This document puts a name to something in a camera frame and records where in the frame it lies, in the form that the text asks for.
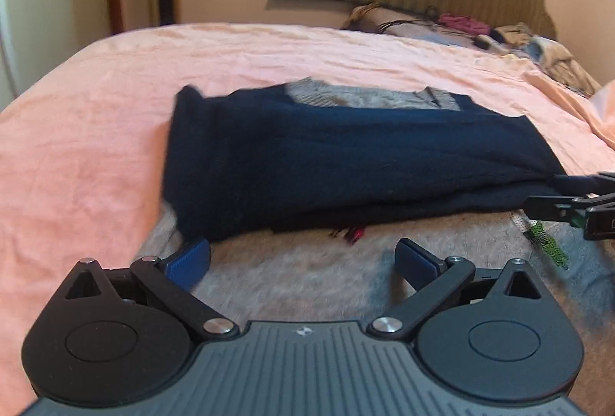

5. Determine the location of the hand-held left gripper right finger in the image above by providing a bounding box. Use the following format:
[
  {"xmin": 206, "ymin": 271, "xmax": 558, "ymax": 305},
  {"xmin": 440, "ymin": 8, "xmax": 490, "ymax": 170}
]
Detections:
[{"xmin": 367, "ymin": 238, "xmax": 546, "ymax": 342}]

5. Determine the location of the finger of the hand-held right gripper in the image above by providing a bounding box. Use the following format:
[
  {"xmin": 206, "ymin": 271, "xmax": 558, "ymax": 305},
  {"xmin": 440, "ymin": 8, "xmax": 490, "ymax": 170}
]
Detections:
[
  {"xmin": 552, "ymin": 173, "xmax": 615, "ymax": 196},
  {"xmin": 523, "ymin": 195, "xmax": 615, "ymax": 225}
]

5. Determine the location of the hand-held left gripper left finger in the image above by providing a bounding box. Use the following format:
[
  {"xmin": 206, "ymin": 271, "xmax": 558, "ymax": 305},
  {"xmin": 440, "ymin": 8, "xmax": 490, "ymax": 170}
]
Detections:
[{"xmin": 62, "ymin": 238, "xmax": 239, "ymax": 341}]

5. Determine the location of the navy and grey small sweater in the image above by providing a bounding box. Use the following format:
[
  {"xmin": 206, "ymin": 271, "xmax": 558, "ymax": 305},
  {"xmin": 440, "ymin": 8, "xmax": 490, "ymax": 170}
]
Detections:
[{"xmin": 137, "ymin": 78, "xmax": 615, "ymax": 398}]

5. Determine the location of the beige patterned crumpled blanket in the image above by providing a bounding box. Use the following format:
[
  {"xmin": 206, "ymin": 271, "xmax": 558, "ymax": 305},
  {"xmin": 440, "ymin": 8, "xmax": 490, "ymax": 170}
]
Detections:
[{"xmin": 495, "ymin": 24, "xmax": 602, "ymax": 98}]

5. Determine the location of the small black object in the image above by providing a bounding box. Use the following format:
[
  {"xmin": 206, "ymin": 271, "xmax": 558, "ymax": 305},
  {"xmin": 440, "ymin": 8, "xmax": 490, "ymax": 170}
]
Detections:
[{"xmin": 473, "ymin": 34, "xmax": 503, "ymax": 52}]

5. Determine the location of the pink bed sheet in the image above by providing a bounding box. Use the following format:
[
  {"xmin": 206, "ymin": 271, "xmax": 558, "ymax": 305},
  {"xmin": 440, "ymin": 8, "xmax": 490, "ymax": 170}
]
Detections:
[{"xmin": 0, "ymin": 23, "xmax": 615, "ymax": 416}]

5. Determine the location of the magenta cloth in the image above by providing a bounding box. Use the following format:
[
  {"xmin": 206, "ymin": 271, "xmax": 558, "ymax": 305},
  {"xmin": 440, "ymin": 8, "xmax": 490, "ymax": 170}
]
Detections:
[{"xmin": 437, "ymin": 12, "xmax": 492, "ymax": 37}]

